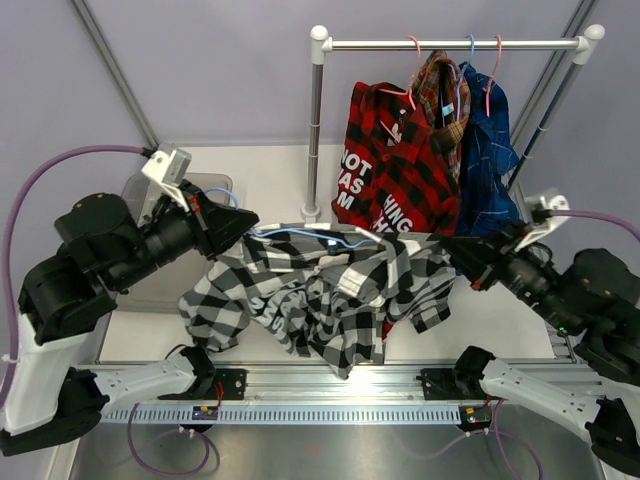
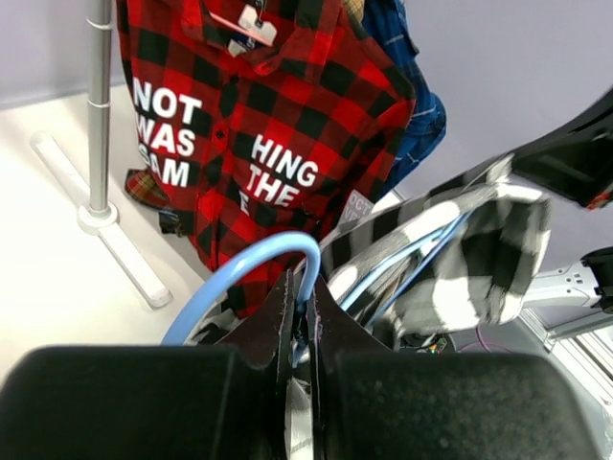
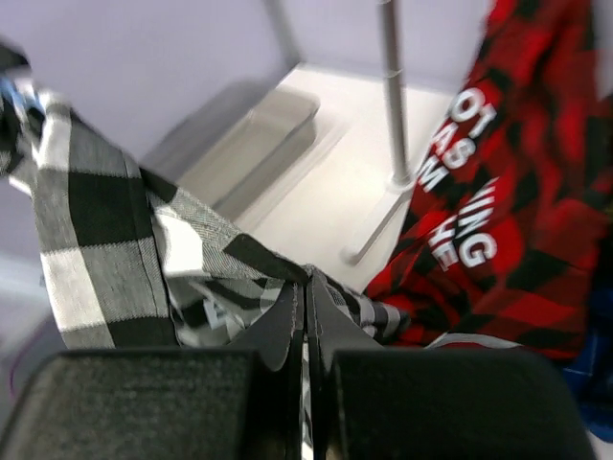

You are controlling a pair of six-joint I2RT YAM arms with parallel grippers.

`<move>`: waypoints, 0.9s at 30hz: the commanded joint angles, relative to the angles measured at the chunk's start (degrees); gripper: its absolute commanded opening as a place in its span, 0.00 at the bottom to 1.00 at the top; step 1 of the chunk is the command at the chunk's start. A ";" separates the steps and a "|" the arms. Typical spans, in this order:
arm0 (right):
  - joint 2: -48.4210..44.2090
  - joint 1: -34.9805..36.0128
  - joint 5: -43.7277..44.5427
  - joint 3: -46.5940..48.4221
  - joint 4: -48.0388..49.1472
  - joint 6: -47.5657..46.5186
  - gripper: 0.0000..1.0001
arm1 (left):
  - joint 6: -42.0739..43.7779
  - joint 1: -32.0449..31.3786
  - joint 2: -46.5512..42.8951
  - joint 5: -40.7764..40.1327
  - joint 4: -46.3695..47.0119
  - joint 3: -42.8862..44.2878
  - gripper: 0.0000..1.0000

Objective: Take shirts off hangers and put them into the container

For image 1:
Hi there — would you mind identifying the white slotted cable duct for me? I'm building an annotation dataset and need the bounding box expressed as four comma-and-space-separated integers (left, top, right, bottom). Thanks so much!
103, 404, 462, 425

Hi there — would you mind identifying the red black plaid shirt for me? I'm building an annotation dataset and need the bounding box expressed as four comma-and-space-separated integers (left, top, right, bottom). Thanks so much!
331, 82, 461, 236

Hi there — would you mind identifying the aluminium rail base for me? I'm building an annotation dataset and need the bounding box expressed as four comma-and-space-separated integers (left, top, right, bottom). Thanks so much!
94, 362, 606, 401

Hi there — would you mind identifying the purple cable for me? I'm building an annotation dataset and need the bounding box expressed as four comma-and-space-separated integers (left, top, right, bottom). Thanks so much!
0, 144, 156, 416
547, 209, 640, 244

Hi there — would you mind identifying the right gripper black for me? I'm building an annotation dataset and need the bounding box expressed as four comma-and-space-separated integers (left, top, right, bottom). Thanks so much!
441, 216, 582, 332

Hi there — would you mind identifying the light blue wire hanger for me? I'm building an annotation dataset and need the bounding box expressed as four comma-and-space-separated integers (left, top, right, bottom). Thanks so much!
204, 187, 373, 249

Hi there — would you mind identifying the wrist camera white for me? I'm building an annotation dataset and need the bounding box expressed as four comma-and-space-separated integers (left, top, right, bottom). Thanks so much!
515, 187, 569, 252
141, 143, 192, 203

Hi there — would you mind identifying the clear plastic bin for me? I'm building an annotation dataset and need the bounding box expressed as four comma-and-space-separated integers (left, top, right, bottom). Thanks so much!
117, 173, 233, 312

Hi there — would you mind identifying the black white plaid shirt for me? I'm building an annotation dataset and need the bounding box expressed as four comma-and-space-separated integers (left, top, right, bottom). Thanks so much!
178, 224, 456, 379

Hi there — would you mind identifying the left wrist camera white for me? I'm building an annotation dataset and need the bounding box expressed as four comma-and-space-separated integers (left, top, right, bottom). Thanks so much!
141, 143, 192, 203

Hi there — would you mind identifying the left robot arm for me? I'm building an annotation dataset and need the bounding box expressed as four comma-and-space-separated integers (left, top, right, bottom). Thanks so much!
1, 181, 259, 456

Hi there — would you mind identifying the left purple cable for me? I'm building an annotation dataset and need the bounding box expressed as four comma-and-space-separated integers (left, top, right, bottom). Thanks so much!
0, 144, 156, 416

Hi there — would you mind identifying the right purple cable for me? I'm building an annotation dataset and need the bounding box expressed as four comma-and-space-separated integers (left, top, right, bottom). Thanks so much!
547, 209, 640, 244

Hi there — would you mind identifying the brown plaid shirt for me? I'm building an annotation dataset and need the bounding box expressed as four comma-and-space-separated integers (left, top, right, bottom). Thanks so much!
412, 50, 471, 171

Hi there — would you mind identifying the pink hanger right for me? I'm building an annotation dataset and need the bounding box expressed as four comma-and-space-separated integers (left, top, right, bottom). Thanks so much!
484, 35, 503, 117

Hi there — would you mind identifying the pink hanger left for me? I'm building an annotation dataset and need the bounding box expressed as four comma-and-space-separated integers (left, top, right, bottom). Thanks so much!
377, 35, 422, 111

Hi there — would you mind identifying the blue shirt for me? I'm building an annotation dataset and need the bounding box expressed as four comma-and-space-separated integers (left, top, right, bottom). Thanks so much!
456, 62, 521, 236

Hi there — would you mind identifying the clothes rack metal white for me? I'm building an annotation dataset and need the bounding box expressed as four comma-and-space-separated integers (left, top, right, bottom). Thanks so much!
301, 24, 605, 221

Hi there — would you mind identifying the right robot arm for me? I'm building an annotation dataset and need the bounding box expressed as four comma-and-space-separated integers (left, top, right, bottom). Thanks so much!
442, 225, 639, 477

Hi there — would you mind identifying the blue hanger right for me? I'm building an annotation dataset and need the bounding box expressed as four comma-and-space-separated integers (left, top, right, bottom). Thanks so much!
438, 34, 475, 128

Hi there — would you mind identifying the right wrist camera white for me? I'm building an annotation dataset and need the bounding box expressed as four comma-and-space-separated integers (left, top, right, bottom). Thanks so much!
515, 187, 569, 252

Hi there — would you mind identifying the pink hanger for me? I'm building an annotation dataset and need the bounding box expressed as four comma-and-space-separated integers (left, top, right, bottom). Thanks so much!
377, 35, 422, 111
484, 35, 503, 117

